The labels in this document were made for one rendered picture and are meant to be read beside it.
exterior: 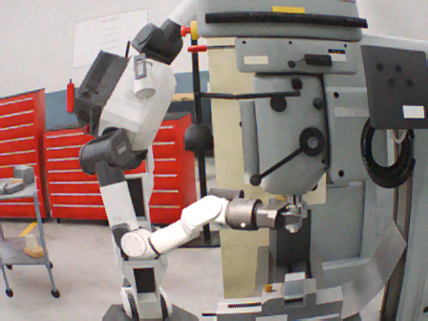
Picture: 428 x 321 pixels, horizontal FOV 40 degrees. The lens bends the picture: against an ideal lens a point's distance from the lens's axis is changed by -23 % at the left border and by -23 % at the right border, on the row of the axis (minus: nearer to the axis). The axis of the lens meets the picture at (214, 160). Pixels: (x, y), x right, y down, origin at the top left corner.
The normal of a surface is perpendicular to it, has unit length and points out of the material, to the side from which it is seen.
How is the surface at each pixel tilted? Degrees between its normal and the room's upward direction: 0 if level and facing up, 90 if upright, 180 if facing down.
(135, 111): 58
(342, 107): 90
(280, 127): 90
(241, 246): 90
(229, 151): 90
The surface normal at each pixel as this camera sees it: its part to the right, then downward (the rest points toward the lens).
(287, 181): -0.03, 0.61
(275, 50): -0.07, 0.18
